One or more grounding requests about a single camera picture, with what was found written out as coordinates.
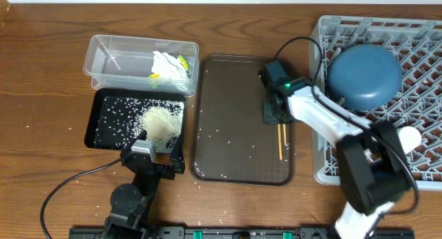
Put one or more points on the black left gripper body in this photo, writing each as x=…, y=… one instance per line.
x=164, y=173

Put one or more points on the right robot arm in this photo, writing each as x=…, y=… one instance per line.
x=374, y=172

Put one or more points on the brown serving tray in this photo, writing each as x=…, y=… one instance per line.
x=232, y=143

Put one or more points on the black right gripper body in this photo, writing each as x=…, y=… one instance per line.
x=272, y=115

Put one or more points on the white plastic cup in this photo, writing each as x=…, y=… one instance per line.
x=409, y=137

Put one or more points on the black plastic tray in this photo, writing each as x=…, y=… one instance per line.
x=115, y=114

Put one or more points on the dark blue plate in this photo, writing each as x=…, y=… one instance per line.
x=365, y=76

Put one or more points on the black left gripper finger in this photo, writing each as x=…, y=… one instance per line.
x=177, y=156
x=139, y=140

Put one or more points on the grey dishwasher rack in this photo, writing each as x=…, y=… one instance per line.
x=416, y=44

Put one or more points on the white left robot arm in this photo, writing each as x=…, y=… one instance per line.
x=130, y=203

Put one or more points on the clear plastic bin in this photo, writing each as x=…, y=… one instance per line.
x=138, y=63

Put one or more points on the wooden chopstick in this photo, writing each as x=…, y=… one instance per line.
x=284, y=133
x=279, y=142

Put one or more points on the pile of rice grains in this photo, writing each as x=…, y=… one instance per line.
x=162, y=125

